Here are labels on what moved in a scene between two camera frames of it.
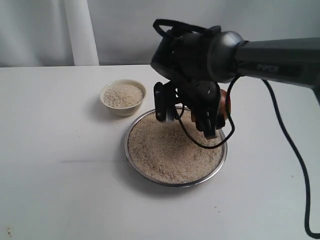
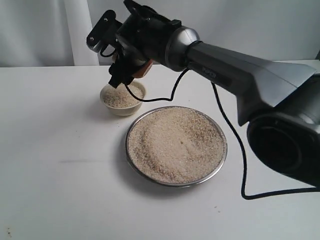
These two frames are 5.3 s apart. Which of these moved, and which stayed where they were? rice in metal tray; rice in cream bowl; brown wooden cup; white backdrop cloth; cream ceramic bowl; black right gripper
Moved: black right gripper; brown wooden cup
Stayed: white backdrop cloth; rice in metal tray; rice in cream bowl; cream ceramic bowl
